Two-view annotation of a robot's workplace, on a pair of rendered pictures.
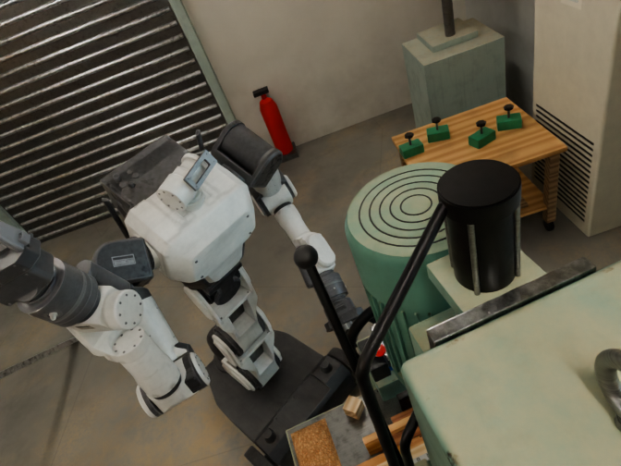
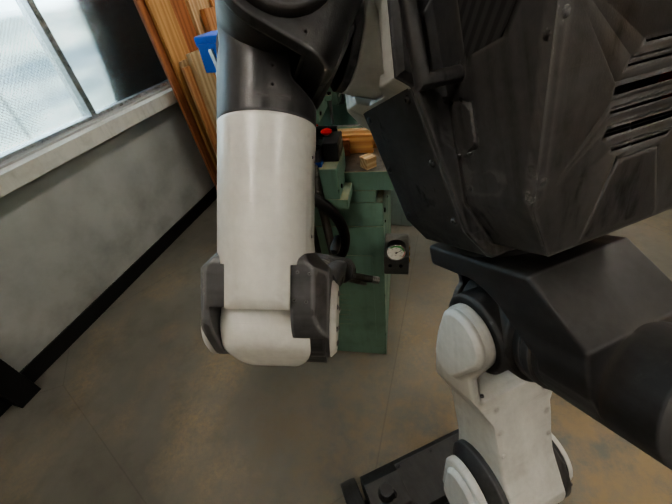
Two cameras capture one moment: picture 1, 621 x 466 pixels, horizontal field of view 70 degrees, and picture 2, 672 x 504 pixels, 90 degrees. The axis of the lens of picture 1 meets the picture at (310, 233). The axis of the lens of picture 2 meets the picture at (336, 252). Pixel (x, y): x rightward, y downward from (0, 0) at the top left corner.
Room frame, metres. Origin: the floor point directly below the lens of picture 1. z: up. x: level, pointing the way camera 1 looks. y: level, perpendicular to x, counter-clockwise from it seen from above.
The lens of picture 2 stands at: (1.39, 0.20, 1.35)
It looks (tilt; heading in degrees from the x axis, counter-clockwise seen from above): 40 degrees down; 197
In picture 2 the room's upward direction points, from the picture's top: 8 degrees counter-clockwise
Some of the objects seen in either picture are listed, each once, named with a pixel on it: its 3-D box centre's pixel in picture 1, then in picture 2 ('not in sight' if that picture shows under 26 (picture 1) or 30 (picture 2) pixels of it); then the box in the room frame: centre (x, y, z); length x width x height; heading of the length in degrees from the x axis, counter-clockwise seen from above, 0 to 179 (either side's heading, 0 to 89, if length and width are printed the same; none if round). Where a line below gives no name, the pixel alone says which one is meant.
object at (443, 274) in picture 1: (486, 261); not in sight; (0.25, -0.13, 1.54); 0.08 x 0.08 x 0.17; 3
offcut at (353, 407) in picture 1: (353, 407); (368, 161); (0.51, 0.06, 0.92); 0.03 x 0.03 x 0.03; 46
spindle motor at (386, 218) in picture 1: (432, 289); not in sight; (0.39, -0.12, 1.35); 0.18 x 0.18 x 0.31
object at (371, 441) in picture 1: (415, 423); (336, 144); (0.42, -0.05, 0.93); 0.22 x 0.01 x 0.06; 93
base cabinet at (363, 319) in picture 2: not in sight; (339, 251); (0.27, -0.13, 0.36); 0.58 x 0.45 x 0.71; 3
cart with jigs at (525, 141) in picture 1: (471, 174); not in sight; (1.79, -0.91, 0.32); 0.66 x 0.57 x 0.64; 84
